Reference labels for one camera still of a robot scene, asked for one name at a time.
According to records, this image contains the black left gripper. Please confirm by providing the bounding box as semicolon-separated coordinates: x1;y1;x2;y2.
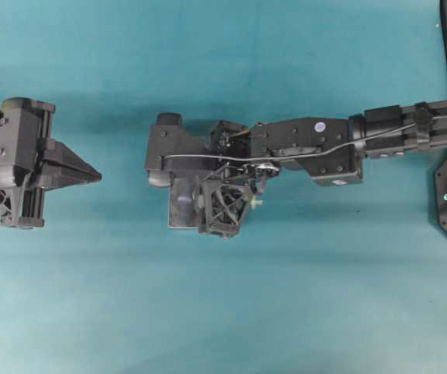
0;97;102;229

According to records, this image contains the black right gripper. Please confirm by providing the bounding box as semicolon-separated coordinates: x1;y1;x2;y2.
197;120;281;238

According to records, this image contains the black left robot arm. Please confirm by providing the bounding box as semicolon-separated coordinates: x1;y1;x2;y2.
0;97;102;229

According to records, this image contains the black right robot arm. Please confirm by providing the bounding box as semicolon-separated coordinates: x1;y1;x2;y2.
194;101;447;238

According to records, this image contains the grey metal base block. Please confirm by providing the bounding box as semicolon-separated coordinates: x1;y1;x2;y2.
168;180;200;230

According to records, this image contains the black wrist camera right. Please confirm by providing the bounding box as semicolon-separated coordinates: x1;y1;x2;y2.
145;113;217;188

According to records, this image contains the grey cable right arm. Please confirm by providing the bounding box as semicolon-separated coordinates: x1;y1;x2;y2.
159;112;447;163

